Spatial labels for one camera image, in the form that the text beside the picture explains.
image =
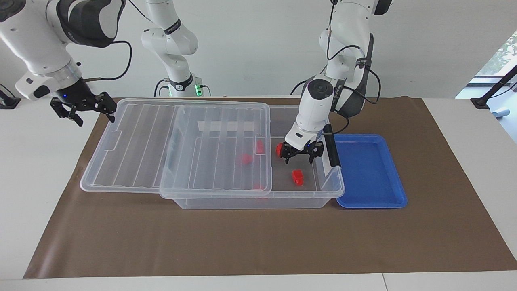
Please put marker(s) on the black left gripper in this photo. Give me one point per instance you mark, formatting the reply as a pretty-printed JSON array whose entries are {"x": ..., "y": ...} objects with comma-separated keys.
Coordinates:
[{"x": 301, "y": 150}]

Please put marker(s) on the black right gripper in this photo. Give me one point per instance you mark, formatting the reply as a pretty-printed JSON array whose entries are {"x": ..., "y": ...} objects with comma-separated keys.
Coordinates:
[{"x": 78, "y": 97}]

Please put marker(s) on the red plastic block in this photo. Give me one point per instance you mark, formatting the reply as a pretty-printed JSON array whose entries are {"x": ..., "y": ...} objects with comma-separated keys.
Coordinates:
[
  {"x": 298, "y": 177},
  {"x": 246, "y": 158},
  {"x": 259, "y": 147},
  {"x": 258, "y": 187},
  {"x": 278, "y": 149}
]

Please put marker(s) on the clear ribbed box lid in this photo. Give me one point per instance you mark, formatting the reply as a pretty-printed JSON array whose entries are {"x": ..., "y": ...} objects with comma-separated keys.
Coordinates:
[{"x": 141, "y": 153}]

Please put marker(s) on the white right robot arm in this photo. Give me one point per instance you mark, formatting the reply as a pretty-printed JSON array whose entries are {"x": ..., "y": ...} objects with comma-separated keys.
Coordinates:
[{"x": 36, "y": 44}]

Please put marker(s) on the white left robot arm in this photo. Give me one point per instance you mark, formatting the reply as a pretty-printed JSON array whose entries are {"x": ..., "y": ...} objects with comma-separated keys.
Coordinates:
[{"x": 317, "y": 105}]

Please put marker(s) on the blue plastic tray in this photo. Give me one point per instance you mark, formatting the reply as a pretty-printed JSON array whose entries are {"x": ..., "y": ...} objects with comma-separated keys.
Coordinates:
[{"x": 367, "y": 173}]

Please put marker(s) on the clear plastic storage box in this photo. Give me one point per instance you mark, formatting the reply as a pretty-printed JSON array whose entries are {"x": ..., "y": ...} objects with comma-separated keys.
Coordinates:
[{"x": 242, "y": 203}]

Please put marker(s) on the black table clamp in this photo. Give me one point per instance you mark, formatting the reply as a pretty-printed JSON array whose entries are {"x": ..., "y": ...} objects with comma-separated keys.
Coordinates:
[{"x": 9, "y": 101}]

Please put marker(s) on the brown table mat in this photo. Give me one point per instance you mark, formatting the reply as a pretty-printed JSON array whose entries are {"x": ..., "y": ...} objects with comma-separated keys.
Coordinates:
[{"x": 121, "y": 234}]

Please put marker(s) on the black angled stand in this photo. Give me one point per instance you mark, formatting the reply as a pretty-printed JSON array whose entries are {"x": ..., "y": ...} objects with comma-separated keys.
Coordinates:
[{"x": 480, "y": 102}]

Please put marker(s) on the light blue object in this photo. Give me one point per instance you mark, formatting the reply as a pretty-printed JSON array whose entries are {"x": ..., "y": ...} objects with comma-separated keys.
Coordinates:
[{"x": 501, "y": 112}]

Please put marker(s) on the window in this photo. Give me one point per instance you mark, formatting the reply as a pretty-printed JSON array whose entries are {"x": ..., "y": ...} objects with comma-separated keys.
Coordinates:
[{"x": 505, "y": 52}]

